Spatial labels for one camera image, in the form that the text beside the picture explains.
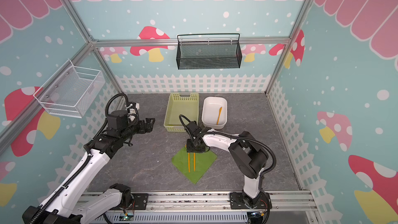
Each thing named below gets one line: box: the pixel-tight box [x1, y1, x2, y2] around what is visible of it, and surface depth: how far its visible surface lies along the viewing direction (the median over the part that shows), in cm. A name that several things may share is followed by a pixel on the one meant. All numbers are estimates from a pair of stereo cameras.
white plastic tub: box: [201, 96, 228, 130], surface depth 111 cm
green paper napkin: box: [171, 146, 218, 185], surface depth 87 cm
